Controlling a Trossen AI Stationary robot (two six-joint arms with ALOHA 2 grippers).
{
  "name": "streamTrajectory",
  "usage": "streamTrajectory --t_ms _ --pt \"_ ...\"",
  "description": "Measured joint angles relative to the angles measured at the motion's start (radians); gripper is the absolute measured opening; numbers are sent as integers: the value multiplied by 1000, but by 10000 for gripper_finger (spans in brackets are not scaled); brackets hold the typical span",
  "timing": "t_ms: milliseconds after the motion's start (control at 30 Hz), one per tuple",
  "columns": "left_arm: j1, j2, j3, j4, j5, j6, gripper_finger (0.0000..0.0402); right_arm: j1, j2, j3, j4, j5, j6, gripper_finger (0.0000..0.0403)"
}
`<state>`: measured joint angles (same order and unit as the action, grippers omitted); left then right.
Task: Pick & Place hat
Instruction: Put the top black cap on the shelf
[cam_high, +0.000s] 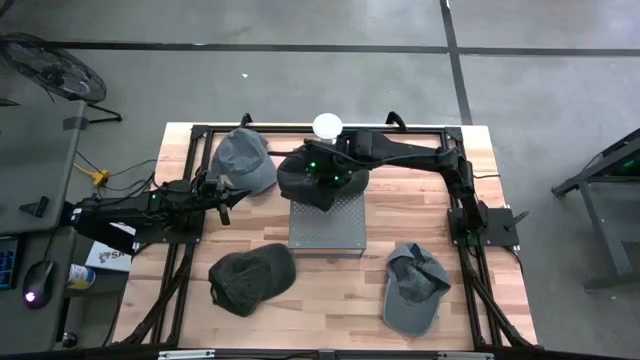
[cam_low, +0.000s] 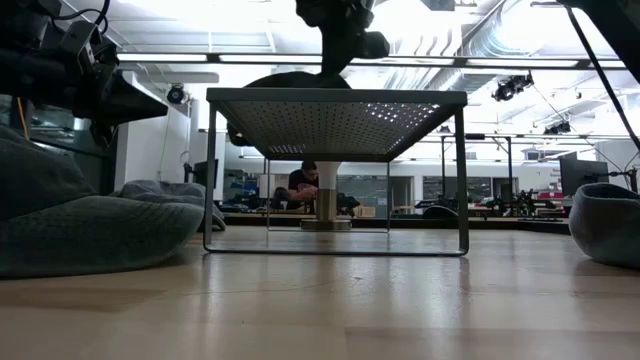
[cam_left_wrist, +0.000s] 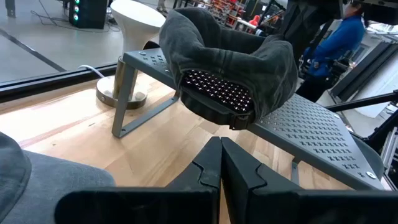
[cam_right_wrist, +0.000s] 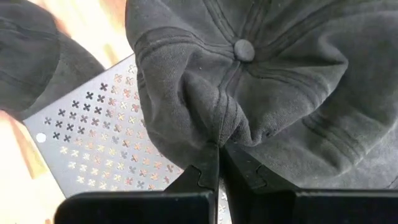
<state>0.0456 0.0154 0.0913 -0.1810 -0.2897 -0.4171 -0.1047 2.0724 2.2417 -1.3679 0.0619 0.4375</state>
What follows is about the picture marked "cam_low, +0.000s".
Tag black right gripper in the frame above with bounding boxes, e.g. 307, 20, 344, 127
294, 0, 391, 77

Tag blue storage bins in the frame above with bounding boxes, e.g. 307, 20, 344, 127
227, 179, 259, 201

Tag person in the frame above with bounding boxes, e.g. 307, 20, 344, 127
272, 159, 321, 211

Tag background black robot arms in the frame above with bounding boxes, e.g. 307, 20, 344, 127
482, 188, 556, 217

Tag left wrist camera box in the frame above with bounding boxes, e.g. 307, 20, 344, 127
59, 19, 120, 71

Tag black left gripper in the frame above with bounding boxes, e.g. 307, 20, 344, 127
54, 64, 170, 149

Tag black tall frame stand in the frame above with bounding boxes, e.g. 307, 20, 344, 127
439, 133, 514, 201

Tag yellow cable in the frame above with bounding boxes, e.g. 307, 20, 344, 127
16, 96, 31, 140

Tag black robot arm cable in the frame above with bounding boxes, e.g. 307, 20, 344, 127
565, 4, 640, 151

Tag dark domed object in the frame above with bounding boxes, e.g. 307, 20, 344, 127
422, 204, 459, 220

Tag black dome security camera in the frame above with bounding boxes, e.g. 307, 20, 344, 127
166, 83, 187, 105

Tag small black monitor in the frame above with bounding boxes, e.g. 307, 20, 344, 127
183, 158, 220, 199

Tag grey baseball cap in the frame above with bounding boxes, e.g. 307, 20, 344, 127
0, 124, 205, 280
110, 179, 227, 233
244, 70, 352, 90
568, 182, 640, 271

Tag grey perforated metal riser stand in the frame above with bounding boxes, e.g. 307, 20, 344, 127
202, 87, 471, 258

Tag black table edge rail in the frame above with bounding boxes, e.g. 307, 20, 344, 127
222, 213, 571, 235

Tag large black monitor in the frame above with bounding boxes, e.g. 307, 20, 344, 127
558, 152, 610, 197

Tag silver ventilation duct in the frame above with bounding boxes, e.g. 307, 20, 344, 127
384, 0, 556, 91

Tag ceiling light rail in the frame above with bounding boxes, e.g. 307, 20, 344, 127
115, 51, 629, 70

